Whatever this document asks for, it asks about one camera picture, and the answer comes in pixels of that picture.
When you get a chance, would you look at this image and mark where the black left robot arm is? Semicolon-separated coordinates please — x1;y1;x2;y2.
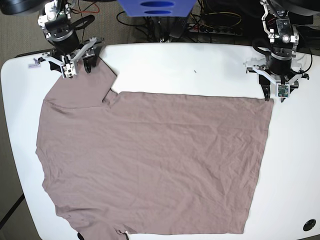
245;0;320;102

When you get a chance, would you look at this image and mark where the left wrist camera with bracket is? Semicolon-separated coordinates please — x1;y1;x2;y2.
244;58;310;102

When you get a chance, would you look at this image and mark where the black power strip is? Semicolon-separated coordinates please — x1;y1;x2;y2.
188;23;243;36

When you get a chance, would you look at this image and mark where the mauve T-shirt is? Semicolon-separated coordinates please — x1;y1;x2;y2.
36;60;274;240

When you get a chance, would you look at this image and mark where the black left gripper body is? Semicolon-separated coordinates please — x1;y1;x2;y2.
246;53;307;88

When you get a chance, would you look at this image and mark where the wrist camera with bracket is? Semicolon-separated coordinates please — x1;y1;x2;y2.
38;37;97;79
244;58;310;102

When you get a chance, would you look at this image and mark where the black table cable grommet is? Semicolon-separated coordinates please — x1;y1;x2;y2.
303;219;317;232

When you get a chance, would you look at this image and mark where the blue plastic mount plate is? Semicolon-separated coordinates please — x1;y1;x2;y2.
118;0;196;17

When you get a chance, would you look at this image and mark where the small purple logo sticker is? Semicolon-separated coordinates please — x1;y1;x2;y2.
28;58;41;69

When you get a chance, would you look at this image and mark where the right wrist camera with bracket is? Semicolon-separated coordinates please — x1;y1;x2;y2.
38;37;97;79

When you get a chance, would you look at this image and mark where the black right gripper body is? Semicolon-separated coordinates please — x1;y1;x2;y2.
48;31;104;62

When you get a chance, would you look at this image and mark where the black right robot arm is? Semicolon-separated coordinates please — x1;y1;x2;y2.
0;0;103;78

